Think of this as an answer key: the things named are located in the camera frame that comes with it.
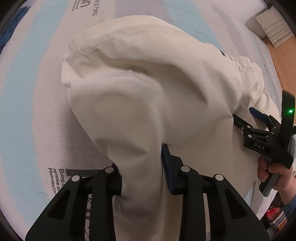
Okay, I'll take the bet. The right beige curtain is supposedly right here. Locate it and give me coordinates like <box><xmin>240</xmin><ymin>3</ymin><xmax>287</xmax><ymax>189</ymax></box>
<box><xmin>245</xmin><ymin>6</ymin><xmax>293</xmax><ymax>48</ymax></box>

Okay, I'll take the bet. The wooden headboard panel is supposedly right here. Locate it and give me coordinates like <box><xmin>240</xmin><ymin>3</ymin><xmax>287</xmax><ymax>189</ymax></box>
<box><xmin>263</xmin><ymin>37</ymin><xmax>295</xmax><ymax>112</ymax></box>

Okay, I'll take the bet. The cream and black hooded jacket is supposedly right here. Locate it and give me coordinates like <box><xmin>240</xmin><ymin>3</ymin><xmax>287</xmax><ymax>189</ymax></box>
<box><xmin>62</xmin><ymin>16</ymin><xmax>280</xmax><ymax>240</ymax></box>

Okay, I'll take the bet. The dark blue crumpled cloth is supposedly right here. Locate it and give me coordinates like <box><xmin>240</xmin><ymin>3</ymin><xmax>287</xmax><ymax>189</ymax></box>
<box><xmin>0</xmin><ymin>6</ymin><xmax>30</xmax><ymax>53</ymax></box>

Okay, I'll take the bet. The striped bed sheet mattress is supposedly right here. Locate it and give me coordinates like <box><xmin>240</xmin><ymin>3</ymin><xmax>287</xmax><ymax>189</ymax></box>
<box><xmin>1</xmin><ymin>1</ymin><xmax>275</xmax><ymax>237</ymax></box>

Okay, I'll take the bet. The person right hand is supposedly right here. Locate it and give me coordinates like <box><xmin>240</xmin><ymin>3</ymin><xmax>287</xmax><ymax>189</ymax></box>
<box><xmin>257</xmin><ymin>156</ymin><xmax>295</xmax><ymax>205</ymax></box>

